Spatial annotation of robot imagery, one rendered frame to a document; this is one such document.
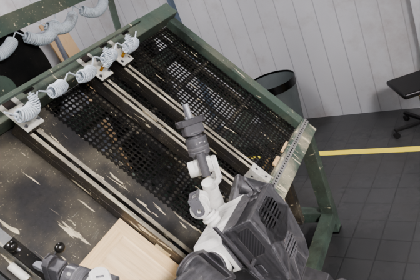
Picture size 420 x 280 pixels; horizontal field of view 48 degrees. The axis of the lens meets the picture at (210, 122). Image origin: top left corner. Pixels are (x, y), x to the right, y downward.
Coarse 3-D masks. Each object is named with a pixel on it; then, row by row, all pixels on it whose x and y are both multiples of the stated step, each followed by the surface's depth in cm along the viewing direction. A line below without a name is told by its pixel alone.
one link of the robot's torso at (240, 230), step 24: (264, 192) 151; (216, 216) 158; (240, 216) 148; (264, 216) 146; (288, 216) 155; (216, 240) 148; (240, 240) 146; (264, 240) 142; (288, 240) 151; (240, 264) 146; (264, 264) 147; (288, 264) 147
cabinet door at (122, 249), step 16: (112, 240) 192; (128, 240) 196; (144, 240) 199; (96, 256) 184; (112, 256) 188; (128, 256) 191; (144, 256) 195; (160, 256) 198; (112, 272) 183; (128, 272) 186; (144, 272) 190; (160, 272) 193
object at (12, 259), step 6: (0, 228) 170; (0, 234) 169; (6, 234) 170; (0, 240) 168; (6, 240) 169; (0, 246) 167; (6, 252) 167; (12, 258) 167; (18, 264) 168; (24, 270) 168; (30, 270) 166; (36, 276) 167
